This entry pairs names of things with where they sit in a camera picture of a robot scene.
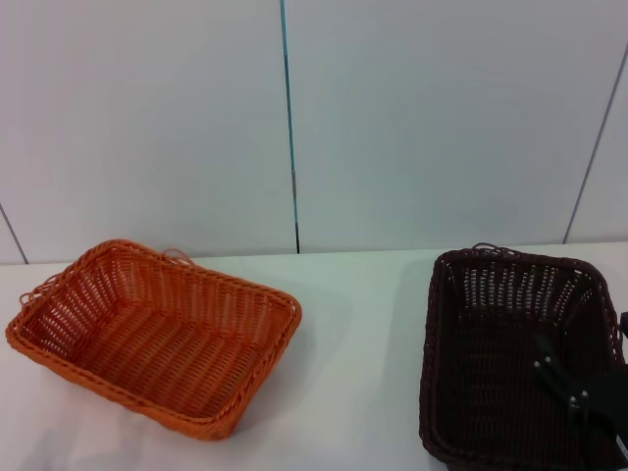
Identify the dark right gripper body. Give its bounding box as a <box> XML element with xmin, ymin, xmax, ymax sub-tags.
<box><xmin>582</xmin><ymin>361</ymin><xmax>628</xmax><ymax>471</ymax></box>

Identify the dark brown woven basket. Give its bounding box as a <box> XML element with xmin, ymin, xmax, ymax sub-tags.
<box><xmin>418</xmin><ymin>241</ymin><xmax>628</xmax><ymax>471</ymax></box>

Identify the orange woven plastic basket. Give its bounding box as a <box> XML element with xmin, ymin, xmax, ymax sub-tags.
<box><xmin>4</xmin><ymin>238</ymin><xmax>303</xmax><ymax>442</ymax></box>

